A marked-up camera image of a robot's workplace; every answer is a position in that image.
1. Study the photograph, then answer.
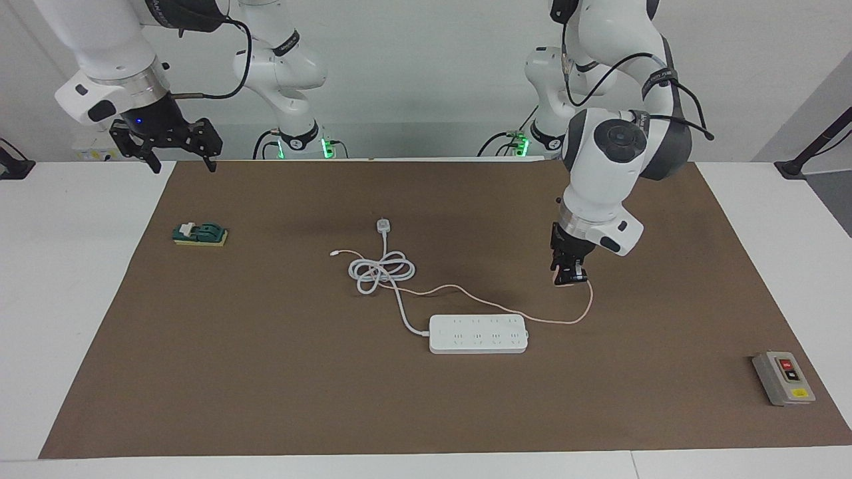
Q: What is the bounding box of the grey on-off switch box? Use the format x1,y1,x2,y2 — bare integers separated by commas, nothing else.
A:
752,351,817,407

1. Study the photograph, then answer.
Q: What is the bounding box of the white power strip cable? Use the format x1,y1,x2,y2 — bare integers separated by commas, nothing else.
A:
348,218,432,337

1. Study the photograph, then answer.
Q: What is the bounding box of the brown table mat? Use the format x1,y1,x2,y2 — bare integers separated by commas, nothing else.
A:
38,158,852,460

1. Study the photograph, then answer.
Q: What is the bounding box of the black camera stand clamp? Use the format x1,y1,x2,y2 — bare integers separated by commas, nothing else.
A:
774,106,852,180
0,138,36,181

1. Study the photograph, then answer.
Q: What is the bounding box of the white box with yellow label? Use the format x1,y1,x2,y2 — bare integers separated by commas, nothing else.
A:
72,136,122,162

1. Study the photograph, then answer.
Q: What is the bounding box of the green knife switch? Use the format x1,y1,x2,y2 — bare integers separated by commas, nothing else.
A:
172,222,229,247

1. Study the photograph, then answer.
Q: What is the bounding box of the white power strip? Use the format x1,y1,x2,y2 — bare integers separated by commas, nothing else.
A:
428,314,531,355

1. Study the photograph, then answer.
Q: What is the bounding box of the black left arm base cable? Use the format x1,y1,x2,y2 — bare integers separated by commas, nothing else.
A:
476,105,541,158

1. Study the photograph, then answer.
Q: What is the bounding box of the pink charging cable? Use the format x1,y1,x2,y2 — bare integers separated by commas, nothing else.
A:
331,249,594,326

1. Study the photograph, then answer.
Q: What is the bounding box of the black right arm base cable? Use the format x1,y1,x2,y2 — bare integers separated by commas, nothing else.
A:
252,129,284,160

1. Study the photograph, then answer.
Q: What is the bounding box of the black arm base cable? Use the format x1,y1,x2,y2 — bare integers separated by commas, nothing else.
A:
252,129,284,160
476,105,541,158

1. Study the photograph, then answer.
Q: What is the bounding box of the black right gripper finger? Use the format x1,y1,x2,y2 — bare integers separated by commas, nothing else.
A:
109,120,163,176
181,118,224,174

